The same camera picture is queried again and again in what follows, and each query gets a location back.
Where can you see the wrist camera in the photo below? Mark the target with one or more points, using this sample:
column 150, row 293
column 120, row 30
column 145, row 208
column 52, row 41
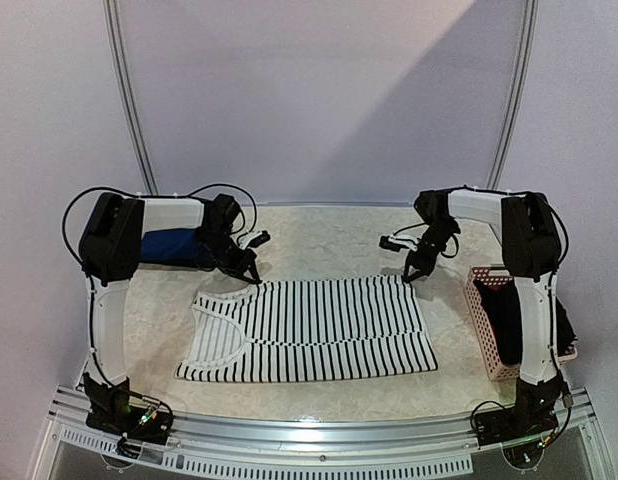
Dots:
column 253, row 239
column 398, row 242

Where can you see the right aluminium corner post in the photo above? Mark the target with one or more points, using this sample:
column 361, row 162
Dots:
column 516, row 89

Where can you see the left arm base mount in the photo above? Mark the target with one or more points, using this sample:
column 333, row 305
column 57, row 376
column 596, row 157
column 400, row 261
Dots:
column 119, row 411

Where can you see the black garment in basket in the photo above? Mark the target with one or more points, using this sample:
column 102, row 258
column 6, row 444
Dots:
column 502, row 307

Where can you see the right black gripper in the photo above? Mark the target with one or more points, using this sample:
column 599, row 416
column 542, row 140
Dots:
column 425, row 255

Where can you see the folded blue garment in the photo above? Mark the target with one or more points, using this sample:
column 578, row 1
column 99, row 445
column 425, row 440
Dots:
column 175, row 248

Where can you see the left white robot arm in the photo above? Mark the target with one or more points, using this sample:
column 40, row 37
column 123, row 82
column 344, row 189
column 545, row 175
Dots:
column 124, row 231

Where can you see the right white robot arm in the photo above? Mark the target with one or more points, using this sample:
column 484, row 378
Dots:
column 531, row 251

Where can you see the left aluminium corner post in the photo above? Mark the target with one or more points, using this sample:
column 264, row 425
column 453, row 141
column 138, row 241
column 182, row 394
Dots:
column 126, row 93

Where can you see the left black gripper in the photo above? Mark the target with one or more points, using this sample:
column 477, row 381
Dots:
column 239, row 266

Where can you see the black white striped tank top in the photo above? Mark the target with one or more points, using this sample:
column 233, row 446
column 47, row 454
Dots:
column 308, row 330

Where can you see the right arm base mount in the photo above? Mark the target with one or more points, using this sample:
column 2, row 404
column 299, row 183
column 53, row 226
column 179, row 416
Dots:
column 546, row 407

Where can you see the pink perforated laundry basket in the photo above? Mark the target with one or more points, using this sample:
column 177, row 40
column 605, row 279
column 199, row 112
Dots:
column 484, row 325

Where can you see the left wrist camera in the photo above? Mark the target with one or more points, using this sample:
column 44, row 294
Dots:
column 253, row 239

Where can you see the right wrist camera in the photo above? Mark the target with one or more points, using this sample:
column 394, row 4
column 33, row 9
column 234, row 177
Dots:
column 398, row 242

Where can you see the aluminium front rail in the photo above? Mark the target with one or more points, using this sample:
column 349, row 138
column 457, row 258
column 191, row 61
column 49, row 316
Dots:
column 211, row 447

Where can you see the aluminium corner post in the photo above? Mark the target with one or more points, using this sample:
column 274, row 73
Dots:
column 126, row 93
column 516, row 89

